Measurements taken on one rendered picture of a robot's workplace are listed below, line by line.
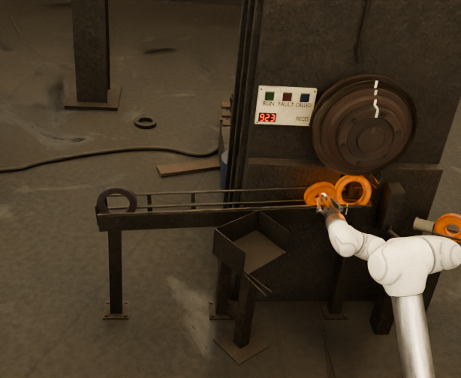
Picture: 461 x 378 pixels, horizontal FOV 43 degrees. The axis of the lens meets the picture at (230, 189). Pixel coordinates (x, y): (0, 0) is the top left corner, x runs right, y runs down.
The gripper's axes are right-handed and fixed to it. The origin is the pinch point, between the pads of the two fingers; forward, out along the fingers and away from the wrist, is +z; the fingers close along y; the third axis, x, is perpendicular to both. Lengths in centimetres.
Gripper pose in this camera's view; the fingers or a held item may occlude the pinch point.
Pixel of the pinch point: (322, 193)
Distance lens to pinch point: 280.3
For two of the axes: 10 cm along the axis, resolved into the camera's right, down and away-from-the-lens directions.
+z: -1.4, -5.8, 8.1
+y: 9.9, -0.2, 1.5
